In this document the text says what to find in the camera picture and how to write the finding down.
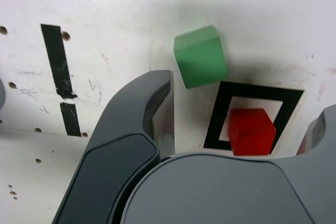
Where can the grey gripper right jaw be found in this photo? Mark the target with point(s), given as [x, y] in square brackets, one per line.
[223, 192]

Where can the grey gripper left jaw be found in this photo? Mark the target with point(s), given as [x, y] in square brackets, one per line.
[118, 140]

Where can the red cube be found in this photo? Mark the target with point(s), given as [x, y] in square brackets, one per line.
[252, 132]

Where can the green cube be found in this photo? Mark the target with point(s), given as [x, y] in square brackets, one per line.
[200, 58]

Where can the black tape square outline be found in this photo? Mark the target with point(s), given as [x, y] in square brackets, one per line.
[236, 89]

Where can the black tape strip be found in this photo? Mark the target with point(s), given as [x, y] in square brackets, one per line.
[59, 61]

